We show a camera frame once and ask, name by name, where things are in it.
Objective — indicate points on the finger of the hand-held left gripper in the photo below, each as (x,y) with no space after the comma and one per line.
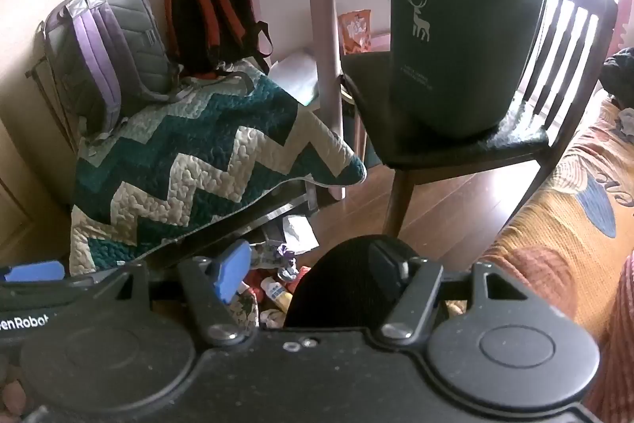
(74,289)
(34,272)

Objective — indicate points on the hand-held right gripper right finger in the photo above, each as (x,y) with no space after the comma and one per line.
(416,286)

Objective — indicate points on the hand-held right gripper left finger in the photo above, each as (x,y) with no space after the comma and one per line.
(230,272)

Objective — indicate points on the black fabric piece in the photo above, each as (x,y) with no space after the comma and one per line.
(337,289)

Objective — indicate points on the dark green deer print bin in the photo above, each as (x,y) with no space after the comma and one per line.
(460,56)

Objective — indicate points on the person's left hand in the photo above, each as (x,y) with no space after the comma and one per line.
(11,396)

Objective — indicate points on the red wrapper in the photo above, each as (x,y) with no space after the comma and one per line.
(255,282)

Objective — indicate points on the purple white wrapper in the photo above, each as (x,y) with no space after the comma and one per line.
(277,257)

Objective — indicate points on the small white yellow bottle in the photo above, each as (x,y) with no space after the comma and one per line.
(277,294)

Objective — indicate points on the teal white zigzag quilt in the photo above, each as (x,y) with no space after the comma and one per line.
(198,155)

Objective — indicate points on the dark wooden chair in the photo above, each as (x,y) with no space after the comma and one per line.
(446,150)

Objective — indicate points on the orange patterned blanket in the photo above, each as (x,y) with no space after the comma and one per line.
(559,215)

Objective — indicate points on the white paper sheet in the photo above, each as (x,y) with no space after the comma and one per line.
(297,76)

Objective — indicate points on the purple grey backpack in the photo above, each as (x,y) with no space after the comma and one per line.
(89,36)

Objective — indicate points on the orange black backpack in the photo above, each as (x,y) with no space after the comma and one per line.
(198,21)

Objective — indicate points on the orange snack bag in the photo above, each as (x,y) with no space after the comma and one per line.
(354,31)

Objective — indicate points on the grey crumpled cloth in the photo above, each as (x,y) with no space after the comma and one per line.
(626,119)

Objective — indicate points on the pink desk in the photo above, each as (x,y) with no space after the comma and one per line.
(324,6)

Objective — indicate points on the dark cloth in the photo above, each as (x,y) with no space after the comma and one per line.
(619,76)

